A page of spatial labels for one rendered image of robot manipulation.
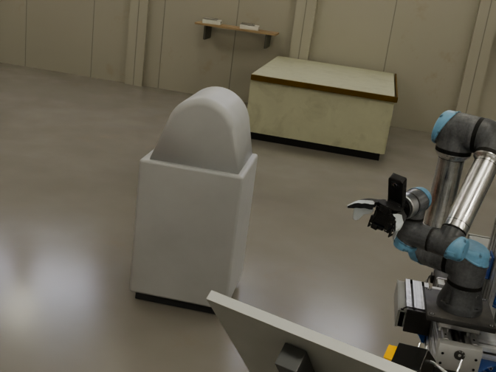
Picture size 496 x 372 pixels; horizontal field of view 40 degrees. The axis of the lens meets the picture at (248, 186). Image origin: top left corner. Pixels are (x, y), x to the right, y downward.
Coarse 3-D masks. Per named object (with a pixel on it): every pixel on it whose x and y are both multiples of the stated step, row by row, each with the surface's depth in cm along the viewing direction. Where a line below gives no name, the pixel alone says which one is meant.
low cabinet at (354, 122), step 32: (288, 64) 984; (320, 64) 1029; (256, 96) 867; (288, 96) 859; (320, 96) 851; (352, 96) 843; (384, 96) 831; (256, 128) 879; (288, 128) 871; (320, 128) 863; (352, 128) 855; (384, 128) 847
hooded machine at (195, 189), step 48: (192, 96) 416; (192, 144) 409; (240, 144) 415; (144, 192) 420; (192, 192) 414; (240, 192) 409; (144, 240) 429; (192, 240) 423; (240, 240) 443; (144, 288) 439; (192, 288) 433
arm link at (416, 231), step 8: (408, 224) 204; (416, 224) 204; (424, 224) 205; (400, 232) 206; (408, 232) 205; (416, 232) 203; (424, 232) 202; (400, 240) 207; (408, 240) 205; (416, 240) 203; (424, 240) 202; (400, 248) 207; (408, 248) 206; (416, 248) 208
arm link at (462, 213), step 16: (480, 128) 211; (480, 144) 210; (480, 160) 208; (480, 176) 205; (464, 192) 204; (480, 192) 204; (464, 208) 202; (448, 224) 201; (464, 224) 200; (432, 240) 201; (448, 240) 198; (464, 240) 198; (448, 256) 199; (464, 256) 200
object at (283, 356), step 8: (288, 344) 111; (280, 352) 110; (288, 352) 110; (296, 352) 109; (304, 352) 109; (280, 360) 109; (288, 360) 109; (296, 360) 109; (304, 360) 109; (280, 368) 110; (288, 368) 108; (296, 368) 108; (304, 368) 110; (312, 368) 114
